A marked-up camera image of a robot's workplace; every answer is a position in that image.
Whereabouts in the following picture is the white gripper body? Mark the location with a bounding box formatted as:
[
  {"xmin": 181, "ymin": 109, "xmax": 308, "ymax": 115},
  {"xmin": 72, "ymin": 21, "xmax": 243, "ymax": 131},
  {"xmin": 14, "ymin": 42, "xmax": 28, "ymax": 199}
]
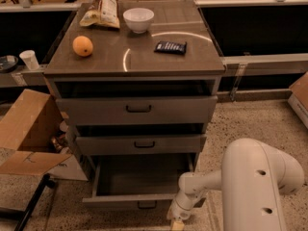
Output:
[{"xmin": 167, "ymin": 190, "xmax": 203, "ymax": 221}]

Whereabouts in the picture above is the grey bottom drawer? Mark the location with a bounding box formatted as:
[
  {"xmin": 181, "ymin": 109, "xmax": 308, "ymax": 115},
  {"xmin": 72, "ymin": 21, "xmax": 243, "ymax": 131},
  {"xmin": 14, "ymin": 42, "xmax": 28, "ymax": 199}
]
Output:
[{"xmin": 83, "ymin": 153, "xmax": 198, "ymax": 211}]

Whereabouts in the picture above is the grey drawer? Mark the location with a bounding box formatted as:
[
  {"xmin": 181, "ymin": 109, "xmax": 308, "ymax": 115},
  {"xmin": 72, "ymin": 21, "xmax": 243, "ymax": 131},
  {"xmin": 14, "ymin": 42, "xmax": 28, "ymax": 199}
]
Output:
[
  {"xmin": 76, "ymin": 135, "xmax": 206, "ymax": 156},
  {"xmin": 83, "ymin": 153, "xmax": 198, "ymax": 211},
  {"xmin": 57, "ymin": 96, "xmax": 218, "ymax": 125}
]

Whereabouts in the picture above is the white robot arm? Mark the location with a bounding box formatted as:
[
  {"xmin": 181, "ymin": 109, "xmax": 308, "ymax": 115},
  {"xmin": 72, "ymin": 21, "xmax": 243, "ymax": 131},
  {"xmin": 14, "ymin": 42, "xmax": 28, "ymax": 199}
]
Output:
[{"xmin": 167, "ymin": 139, "xmax": 304, "ymax": 231}]

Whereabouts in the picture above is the grey middle drawer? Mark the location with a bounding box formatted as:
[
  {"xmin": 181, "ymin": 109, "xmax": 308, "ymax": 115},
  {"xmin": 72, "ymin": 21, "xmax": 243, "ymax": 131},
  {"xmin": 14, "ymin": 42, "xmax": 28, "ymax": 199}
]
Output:
[{"xmin": 76, "ymin": 135, "xmax": 206, "ymax": 156}]

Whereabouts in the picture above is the grey top drawer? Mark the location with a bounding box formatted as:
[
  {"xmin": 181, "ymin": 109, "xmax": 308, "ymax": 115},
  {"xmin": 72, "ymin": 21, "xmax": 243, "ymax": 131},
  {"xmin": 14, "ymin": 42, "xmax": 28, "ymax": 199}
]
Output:
[{"xmin": 57, "ymin": 96, "xmax": 218, "ymax": 125}]

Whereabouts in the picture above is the grey drawer cabinet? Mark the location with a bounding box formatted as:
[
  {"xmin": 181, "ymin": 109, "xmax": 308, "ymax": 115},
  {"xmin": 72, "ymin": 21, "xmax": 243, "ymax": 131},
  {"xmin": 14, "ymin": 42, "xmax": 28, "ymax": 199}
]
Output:
[{"xmin": 43, "ymin": 0, "xmax": 226, "ymax": 180}]

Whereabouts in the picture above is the black metal stand leg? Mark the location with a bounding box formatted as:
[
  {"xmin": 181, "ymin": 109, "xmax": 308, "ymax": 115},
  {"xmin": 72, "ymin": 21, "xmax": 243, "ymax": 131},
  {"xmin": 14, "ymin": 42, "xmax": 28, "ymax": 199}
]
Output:
[{"xmin": 0, "ymin": 174, "xmax": 56, "ymax": 231}]

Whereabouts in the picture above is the cardboard box at right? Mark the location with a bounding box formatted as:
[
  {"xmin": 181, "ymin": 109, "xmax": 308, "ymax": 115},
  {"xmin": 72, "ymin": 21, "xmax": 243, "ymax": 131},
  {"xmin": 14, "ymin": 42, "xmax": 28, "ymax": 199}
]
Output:
[{"xmin": 288, "ymin": 72, "xmax": 308, "ymax": 129}]

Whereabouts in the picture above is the black snack bar packet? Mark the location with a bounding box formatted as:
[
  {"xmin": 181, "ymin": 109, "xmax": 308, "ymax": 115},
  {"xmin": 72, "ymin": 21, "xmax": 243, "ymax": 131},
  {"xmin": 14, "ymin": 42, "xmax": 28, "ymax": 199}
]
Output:
[{"xmin": 154, "ymin": 41, "xmax": 187, "ymax": 55}]

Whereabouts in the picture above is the open cardboard box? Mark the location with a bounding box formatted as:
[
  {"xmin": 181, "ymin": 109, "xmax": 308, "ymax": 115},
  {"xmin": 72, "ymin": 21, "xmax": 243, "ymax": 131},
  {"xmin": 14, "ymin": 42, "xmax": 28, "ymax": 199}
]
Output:
[{"xmin": 0, "ymin": 90, "xmax": 90, "ymax": 181}]

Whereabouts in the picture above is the orange fruit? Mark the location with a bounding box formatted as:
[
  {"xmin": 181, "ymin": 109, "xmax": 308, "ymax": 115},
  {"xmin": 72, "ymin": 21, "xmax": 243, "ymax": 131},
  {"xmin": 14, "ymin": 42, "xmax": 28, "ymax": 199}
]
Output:
[{"xmin": 72, "ymin": 36, "xmax": 93, "ymax": 57}]

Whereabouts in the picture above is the white bowl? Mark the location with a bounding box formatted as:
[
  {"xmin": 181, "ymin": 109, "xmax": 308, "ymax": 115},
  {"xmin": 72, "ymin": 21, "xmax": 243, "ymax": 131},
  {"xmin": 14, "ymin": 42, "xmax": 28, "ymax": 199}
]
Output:
[{"xmin": 123, "ymin": 8, "xmax": 154, "ymax": 34}]

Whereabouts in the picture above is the beige chip bag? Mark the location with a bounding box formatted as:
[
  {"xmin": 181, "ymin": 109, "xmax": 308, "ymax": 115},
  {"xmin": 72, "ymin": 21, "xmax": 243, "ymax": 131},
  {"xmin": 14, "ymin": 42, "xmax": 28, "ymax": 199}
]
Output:
[{"xmin": 80, "ymin": 0, "xmax": 120, "ymax": 29}]

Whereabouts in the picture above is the white paper cup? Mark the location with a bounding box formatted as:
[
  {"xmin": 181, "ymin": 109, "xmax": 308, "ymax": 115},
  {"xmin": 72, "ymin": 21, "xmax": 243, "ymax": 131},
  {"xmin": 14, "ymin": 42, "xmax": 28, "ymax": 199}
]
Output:
[{"xmin": 19, "ymin": 50, "xmax": 39, "ymax": 70}]

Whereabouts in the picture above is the black round lid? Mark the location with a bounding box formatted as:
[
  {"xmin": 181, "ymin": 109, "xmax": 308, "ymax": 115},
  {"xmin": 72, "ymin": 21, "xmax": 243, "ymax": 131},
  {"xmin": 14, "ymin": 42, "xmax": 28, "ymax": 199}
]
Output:
[{"xmin": 0, "ymin": 55, "xmax": 18, "ymax": 73}]

